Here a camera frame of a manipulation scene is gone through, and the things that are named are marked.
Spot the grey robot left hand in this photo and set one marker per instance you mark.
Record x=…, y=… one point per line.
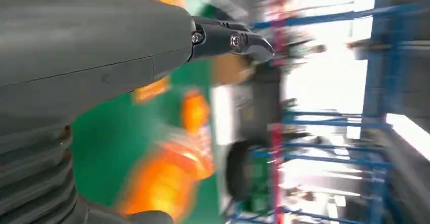
x=84, y=41

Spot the green crate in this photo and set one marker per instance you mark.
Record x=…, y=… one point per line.
x=258, y=185

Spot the blue metal rack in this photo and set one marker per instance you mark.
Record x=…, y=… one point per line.
x=376, y=81

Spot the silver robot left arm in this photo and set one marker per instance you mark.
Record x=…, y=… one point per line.
x=33, y=178

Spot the green table mat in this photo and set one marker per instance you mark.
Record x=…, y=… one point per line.
x=100, y=155

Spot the brown cardboard box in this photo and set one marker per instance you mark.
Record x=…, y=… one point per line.
x=231, y=69

